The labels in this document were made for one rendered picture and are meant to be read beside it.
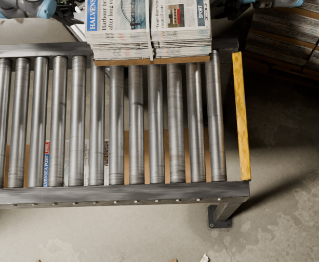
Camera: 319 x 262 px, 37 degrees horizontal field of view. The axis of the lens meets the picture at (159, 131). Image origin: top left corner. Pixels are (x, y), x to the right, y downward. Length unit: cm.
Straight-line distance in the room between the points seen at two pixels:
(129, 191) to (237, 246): 91
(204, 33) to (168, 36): 11
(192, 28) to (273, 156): 112
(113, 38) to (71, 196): 50
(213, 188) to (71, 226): 101
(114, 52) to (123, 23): 15
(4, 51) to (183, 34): 65
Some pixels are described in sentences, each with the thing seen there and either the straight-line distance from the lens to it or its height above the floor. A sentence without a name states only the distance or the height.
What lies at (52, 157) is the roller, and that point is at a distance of 154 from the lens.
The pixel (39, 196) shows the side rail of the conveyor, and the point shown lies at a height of 80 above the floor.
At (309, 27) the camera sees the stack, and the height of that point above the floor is 54.
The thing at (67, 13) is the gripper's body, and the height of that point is 81.
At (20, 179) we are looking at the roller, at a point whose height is 79.
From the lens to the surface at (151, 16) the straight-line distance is 141.
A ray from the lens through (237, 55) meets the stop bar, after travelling 159.
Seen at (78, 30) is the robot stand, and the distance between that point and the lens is 235.
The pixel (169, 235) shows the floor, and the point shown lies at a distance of 225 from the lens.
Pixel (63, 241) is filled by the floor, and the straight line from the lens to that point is 232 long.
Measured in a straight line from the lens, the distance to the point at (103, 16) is 142.
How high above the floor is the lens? 225
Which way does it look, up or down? 74 degrees down
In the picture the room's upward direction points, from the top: 9 degrees counter-clockwise
